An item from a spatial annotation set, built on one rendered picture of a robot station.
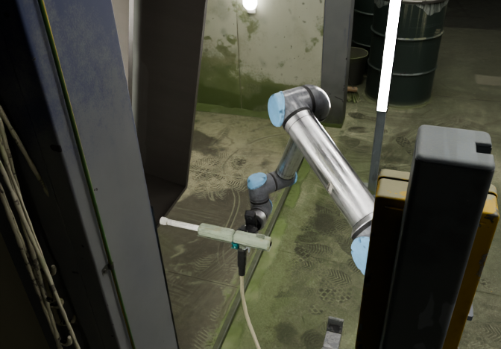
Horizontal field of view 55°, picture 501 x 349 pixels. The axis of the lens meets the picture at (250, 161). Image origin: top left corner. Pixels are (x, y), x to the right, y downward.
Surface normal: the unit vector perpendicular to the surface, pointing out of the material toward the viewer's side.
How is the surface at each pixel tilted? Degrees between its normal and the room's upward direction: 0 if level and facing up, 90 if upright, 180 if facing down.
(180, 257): 0
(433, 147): 0
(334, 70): 90
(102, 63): 90
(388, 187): 0
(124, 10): 90
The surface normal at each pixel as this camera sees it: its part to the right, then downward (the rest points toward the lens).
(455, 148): -0.04, -0.84
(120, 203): 0.95, 0.15
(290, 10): -0.32, 0.53
